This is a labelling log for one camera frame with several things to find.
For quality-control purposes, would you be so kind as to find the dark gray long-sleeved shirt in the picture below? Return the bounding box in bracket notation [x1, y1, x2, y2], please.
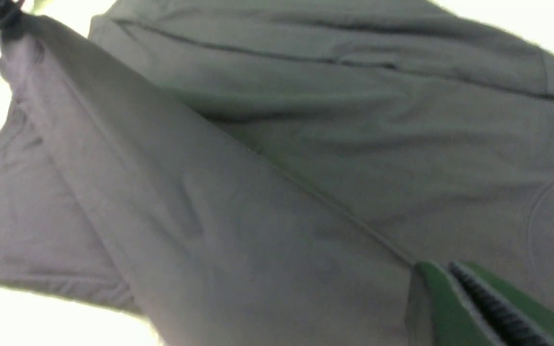
[0, 0, 554, 346]

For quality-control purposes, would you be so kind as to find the green right gripper finger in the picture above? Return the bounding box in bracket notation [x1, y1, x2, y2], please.
[406, 261, 554, 346]

